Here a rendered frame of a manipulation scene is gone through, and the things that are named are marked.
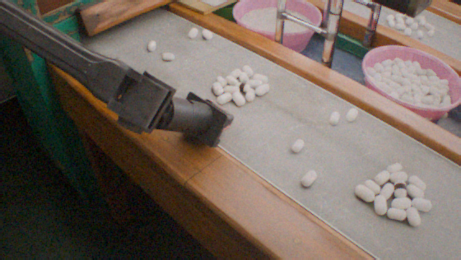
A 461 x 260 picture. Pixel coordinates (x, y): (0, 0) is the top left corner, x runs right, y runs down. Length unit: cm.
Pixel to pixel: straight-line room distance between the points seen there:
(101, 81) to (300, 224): 37
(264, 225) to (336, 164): 21
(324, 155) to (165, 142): 30
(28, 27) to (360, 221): 60
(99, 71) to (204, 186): 26
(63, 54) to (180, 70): 43
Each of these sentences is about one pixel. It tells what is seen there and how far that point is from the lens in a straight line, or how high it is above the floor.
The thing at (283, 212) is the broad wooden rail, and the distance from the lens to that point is 61.
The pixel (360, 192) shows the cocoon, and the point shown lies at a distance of 67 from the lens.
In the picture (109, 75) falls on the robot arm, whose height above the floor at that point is 97.
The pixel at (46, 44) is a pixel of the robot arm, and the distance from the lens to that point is 57.
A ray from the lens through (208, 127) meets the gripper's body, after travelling 66.
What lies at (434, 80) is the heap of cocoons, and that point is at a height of 74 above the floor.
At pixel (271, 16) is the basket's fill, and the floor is 73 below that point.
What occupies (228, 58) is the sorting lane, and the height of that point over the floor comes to 74.
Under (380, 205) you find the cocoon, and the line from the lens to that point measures 66.
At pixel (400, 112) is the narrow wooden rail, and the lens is 85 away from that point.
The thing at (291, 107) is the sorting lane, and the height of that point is 74.
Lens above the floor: 127
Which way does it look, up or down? 44 degrees down
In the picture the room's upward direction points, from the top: straight up
